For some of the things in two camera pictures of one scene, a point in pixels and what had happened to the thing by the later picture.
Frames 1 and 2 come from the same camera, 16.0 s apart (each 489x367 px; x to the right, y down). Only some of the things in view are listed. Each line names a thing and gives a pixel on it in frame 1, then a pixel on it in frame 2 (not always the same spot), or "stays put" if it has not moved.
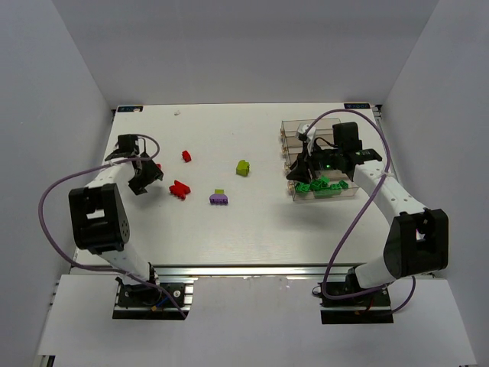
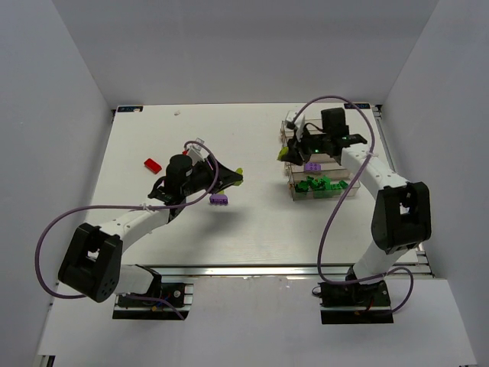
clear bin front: [327, 183] stays put
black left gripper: [144, 176] -> [214, 176]
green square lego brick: [317, 185] stays put
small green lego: [344, 184] stays put
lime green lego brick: [243, 168] -> [283, 152]
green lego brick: [302, 187] stays put
